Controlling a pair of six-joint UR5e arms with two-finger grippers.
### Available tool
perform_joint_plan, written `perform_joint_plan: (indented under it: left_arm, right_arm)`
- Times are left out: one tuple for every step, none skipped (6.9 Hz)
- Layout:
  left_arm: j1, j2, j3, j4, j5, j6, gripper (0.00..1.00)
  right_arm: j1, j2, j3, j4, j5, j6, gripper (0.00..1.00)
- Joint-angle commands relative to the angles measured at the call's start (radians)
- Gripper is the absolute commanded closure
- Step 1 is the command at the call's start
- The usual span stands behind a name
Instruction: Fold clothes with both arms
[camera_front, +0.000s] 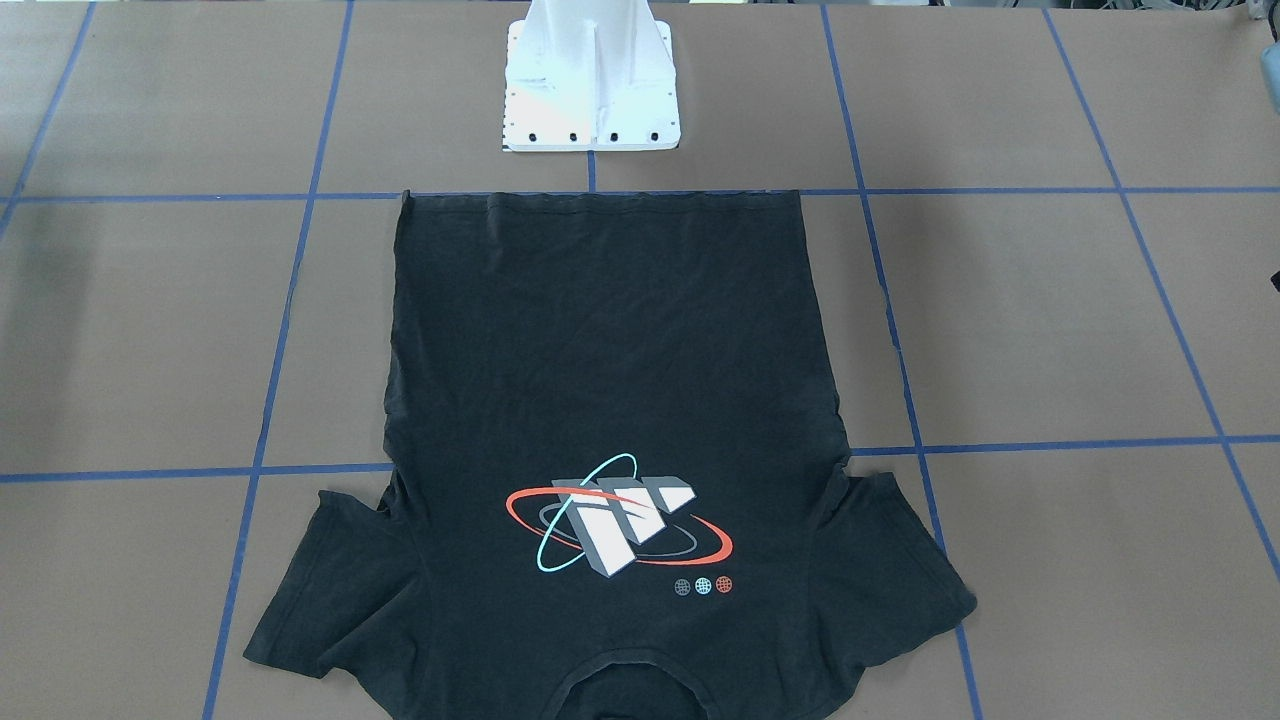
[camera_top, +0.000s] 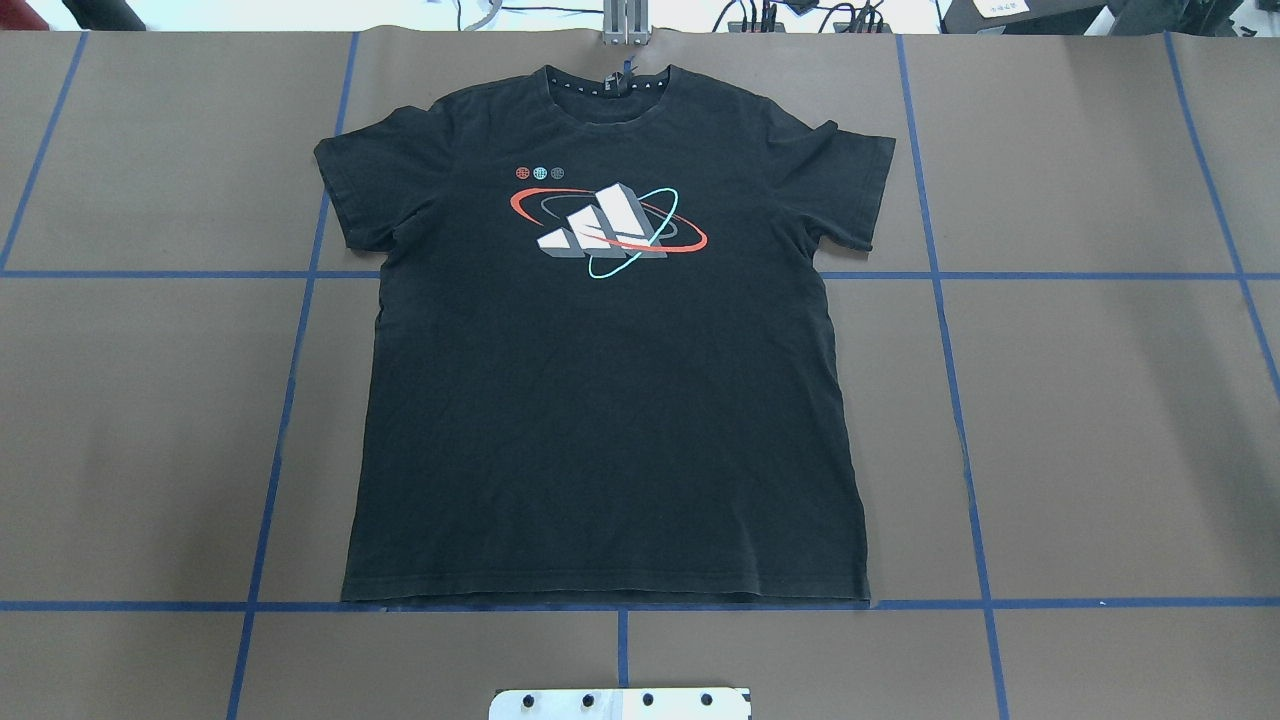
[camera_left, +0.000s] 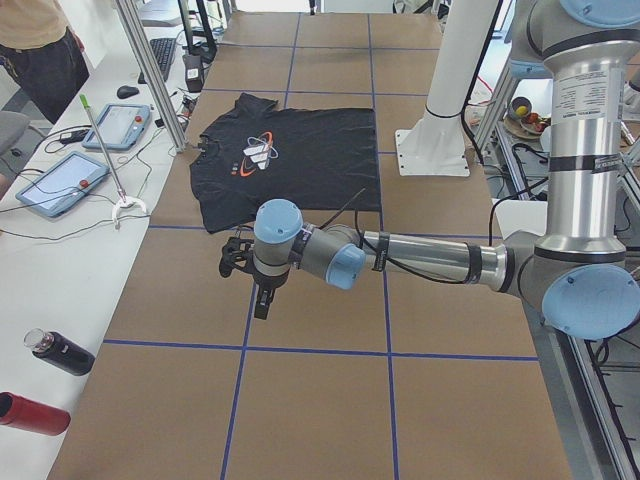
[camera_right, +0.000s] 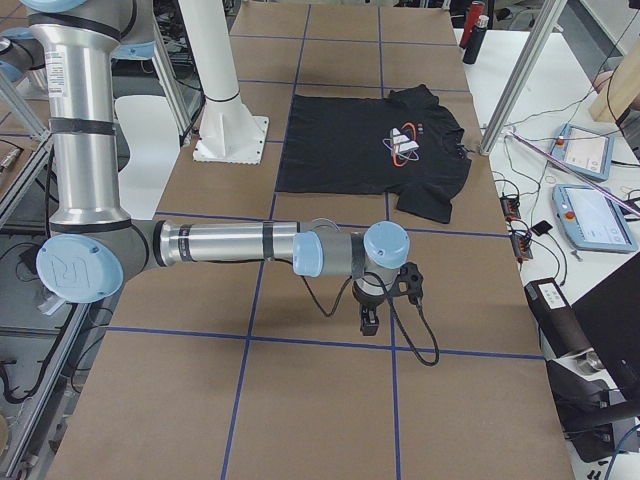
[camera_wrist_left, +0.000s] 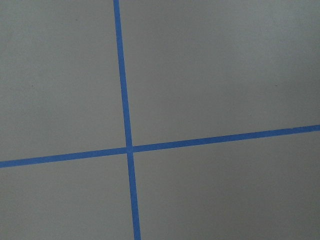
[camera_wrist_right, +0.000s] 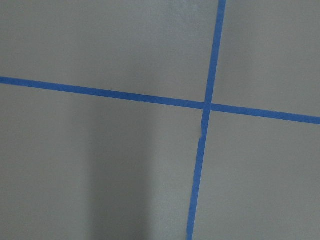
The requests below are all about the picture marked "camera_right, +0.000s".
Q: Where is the black water bottle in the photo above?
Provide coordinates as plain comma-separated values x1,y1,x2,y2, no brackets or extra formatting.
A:
462,15,489,65

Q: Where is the aluminium frame post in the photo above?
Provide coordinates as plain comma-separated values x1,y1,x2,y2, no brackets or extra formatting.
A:
479,0,567,155

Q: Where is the teach pendant tablet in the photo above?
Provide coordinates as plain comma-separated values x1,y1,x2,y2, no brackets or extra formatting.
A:
551,123,614,182
552,185,639,253

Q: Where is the black box with label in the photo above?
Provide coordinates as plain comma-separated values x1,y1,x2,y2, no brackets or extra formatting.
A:
524,278,591,357

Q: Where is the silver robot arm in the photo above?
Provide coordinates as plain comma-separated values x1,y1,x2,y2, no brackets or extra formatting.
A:
26,1,410,336

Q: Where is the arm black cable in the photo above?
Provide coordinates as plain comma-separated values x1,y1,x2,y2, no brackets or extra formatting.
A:
299,272,441,366

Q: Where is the orange circuit board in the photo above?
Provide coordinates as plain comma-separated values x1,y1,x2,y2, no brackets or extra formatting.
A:
499,194,522,221

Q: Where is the far teach pendant tablet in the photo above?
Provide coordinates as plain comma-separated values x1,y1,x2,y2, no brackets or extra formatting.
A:
551,123,614,182

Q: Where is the white plastic chair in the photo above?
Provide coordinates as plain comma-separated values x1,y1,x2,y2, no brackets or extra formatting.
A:
115,95,181,220

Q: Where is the black monitor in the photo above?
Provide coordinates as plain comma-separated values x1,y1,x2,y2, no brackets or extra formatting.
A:
573,255,640,399

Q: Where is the red water bottle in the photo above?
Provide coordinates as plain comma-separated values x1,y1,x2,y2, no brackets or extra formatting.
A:
459,1,486,49

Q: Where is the black t-shirt with logo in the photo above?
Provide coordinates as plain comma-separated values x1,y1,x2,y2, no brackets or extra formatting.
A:
277,85,471,224

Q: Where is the near teach pendant tablet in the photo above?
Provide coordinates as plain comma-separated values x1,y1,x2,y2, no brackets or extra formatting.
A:
552,185,639,253

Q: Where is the reacher grabber stick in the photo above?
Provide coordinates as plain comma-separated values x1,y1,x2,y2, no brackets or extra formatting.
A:
505,127,640,217

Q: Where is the white central pedestal column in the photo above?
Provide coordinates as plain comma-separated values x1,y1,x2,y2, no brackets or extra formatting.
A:
179,0,269,165

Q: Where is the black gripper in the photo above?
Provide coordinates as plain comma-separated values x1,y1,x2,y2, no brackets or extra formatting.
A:
352,280,389,336

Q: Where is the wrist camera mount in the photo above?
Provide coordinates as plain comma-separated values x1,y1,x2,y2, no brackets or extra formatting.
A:
390,262,424,307

